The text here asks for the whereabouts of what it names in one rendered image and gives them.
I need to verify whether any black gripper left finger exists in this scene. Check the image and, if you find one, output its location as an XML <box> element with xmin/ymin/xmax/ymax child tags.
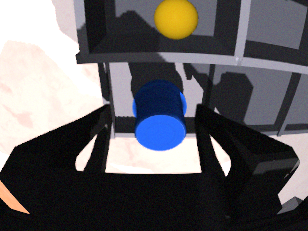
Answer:
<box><xmin>6</xmin><ymin>104</ymin><xmax>112</xmax><ymax>172</ymax></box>

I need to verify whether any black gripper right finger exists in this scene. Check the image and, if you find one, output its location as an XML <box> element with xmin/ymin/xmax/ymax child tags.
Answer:
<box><xmin>194</xmin><ymin>104</ymin><xmax>300</xmax><ymax>212</ymax></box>

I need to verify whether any yellow ball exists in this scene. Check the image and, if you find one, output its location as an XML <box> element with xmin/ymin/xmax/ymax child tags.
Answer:
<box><xmin>154</xmin><ymin>0</ymin><xmax>198</xmax><ymax>40</ymax></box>

